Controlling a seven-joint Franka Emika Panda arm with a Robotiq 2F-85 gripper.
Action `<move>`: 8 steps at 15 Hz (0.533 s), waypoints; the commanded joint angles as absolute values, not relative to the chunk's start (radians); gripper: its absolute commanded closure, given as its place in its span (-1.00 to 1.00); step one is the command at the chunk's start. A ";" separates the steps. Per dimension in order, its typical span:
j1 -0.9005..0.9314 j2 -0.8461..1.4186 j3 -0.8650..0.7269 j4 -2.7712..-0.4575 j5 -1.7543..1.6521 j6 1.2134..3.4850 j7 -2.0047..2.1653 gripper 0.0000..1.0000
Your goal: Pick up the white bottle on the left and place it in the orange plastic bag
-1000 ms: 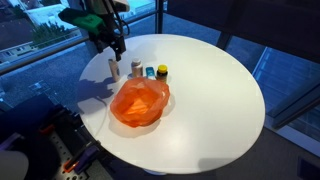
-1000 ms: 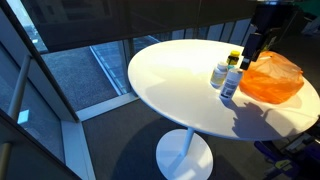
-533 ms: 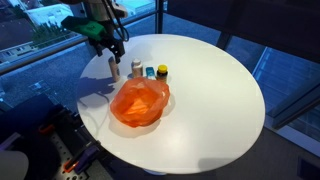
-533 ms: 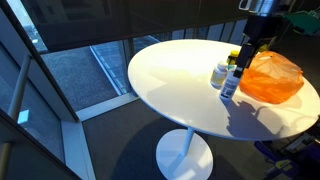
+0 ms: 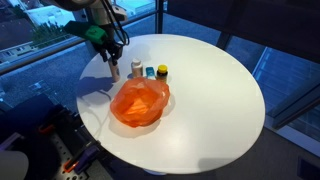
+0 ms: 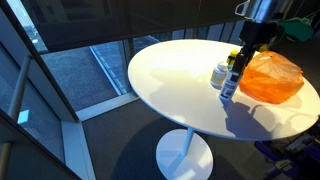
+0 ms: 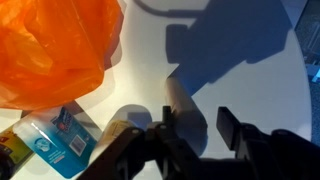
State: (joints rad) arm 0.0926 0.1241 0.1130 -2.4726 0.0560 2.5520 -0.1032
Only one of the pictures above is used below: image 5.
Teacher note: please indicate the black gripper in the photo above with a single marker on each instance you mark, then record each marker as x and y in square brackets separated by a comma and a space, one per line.
[111, 46]

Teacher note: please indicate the tall white plastic bottle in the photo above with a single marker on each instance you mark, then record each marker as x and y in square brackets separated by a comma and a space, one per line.
[115, 73]

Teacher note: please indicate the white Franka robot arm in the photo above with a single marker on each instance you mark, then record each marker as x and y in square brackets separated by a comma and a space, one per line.
[83, 6]

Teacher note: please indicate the white bottle beige label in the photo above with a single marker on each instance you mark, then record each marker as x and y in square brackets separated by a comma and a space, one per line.
[136, 68]

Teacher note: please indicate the orange plastic bag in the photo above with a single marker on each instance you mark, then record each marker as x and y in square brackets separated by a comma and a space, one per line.
[140, 101]

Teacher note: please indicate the dark bottle yellow cap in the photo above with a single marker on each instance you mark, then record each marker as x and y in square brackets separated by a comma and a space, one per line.
[162, 74]

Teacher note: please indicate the small teal box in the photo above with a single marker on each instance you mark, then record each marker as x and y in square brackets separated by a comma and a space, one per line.
[150, 72]

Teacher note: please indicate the grey metal handrail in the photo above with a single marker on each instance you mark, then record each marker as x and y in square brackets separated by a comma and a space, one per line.
[40, 55]

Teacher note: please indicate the purple bar clamp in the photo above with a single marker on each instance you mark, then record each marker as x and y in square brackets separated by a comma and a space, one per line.
[86, 156]

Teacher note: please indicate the grey perforated mounting board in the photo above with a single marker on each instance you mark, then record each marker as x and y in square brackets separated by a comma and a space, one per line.
[61, 156]

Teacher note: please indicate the white rounded object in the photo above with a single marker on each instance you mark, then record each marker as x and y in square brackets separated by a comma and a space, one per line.
[11, 165]

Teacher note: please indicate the white table pedestal base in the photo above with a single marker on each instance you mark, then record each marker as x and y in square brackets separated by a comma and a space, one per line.
[155, 171]

